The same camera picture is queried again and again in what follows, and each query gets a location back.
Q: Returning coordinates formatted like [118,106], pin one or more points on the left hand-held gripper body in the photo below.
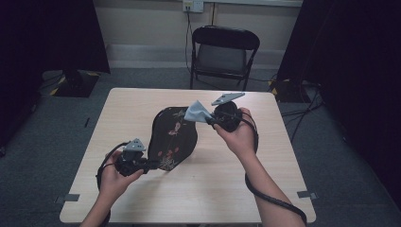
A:
[135,145]

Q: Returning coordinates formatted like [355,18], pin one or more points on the dark curtain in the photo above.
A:
[47,38]
[356,63]

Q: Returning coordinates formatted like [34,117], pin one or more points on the person's left hand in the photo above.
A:
[113,183]

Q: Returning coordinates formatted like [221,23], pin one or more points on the small black floor object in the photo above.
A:
[87,122]

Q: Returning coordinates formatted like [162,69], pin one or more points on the grey wiping cloth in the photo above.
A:
[196,113]

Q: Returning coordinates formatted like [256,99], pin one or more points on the grey tape strip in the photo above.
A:
[71,198]
[305,195]

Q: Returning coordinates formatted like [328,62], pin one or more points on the person's right hand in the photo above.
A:
[242,138]

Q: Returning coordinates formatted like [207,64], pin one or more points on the white wall socket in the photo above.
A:
[193,5]

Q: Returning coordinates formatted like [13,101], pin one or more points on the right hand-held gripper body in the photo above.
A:
[228,116]

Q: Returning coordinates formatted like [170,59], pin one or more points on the black folding chair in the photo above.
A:
[225,39]

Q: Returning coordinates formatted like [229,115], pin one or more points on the black stand base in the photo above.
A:
[77,85]
[288,91]

